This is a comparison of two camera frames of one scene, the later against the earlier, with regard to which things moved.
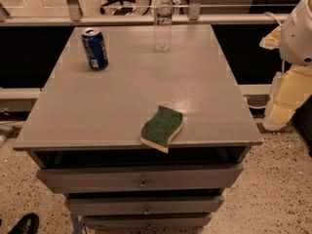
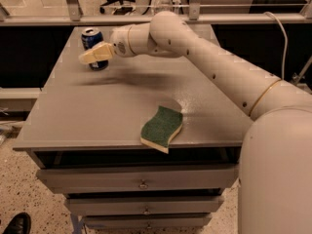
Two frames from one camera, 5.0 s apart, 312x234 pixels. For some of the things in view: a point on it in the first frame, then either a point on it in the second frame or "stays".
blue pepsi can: [96, 49] stays
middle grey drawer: [137, 205] stays
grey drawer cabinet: [88, 147] stays
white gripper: [296, 38] to [119, 42]
